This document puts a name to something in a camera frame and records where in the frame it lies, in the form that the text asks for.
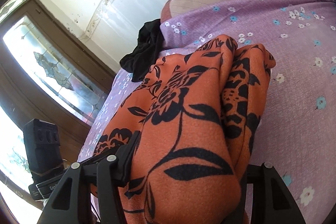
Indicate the orange black floral garment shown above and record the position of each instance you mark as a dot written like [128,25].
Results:
[196,116]

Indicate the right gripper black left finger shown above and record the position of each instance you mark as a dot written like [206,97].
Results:
[70,201]

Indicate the brown wooden door with glass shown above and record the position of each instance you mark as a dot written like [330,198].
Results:
[48,74]

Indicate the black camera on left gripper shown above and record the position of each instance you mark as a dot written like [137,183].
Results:
[42,144]

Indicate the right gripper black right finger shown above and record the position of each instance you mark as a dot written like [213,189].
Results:
[272,201]

